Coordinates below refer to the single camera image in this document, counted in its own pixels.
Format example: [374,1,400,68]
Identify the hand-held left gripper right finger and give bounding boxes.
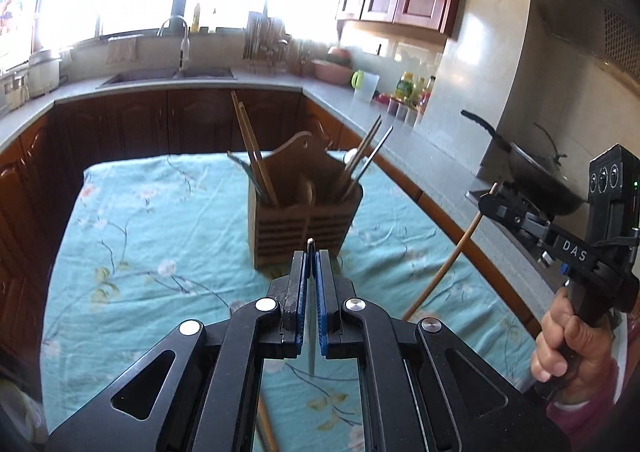
[312,249,571,452]

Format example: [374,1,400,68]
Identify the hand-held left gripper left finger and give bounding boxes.
[45,250,307,452]

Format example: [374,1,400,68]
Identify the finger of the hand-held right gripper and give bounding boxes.
[477,194,548,255]
[500,184,556,238]

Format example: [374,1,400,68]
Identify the grey metal chopstick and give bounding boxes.
[307,238,317,377]
[352,126,394,185]

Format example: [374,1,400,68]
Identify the tan wooden chopstick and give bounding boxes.
[402,183,499,322]

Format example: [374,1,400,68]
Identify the wooden utensil holder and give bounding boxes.
[248,131,365,273]

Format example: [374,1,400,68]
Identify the dark brown chopstick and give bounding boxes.
[230,91,271,205]
[238,101,279,207]

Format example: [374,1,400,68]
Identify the light wooden chopstick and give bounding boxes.
[340,115,383,190]

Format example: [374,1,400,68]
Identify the person's right forearm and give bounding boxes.
[545,357,625,435]

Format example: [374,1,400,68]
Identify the person's right hand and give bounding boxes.
[531,287,618,400]

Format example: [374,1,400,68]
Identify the black wok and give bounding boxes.
[460,109,587,219]

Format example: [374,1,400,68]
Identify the brown wooden chopstick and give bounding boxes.
[258,396,278,452]

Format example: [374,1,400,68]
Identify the dark grey utensil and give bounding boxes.
[227,150,267,199]

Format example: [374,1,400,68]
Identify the teal floral tablecloth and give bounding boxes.
[40,151,540,452]

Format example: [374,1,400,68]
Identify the row of spice jars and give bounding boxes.
[387,96,419,129]

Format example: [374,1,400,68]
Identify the yellow green bottle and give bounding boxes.
[394,71,416,101]

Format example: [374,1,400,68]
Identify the pink plastic basin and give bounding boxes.
[310,58,354,84]

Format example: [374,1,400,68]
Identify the wooden lower cabinets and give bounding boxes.
[0,89,353,363]

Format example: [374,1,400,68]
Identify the kitchen sink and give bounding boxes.
[95,67,238,90]

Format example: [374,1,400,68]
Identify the metal dish rack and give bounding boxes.
[242,10,292,74]

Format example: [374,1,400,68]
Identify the chrome faucet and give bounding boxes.
[157,15,192,73]

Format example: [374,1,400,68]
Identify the light cloth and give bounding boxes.
[0,371,47,445]

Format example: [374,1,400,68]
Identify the hanging dish towel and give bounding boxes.
[105,35,140,65]

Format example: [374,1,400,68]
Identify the white rice cooker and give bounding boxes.
[27,47,64,99]

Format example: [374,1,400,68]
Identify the small white jug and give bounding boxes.
[2,74,29,114]

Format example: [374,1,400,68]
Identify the colourful window poster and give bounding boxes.
[0,0,52,75]

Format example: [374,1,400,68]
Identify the clear cup with green handle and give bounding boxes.
[351,70,381,104]

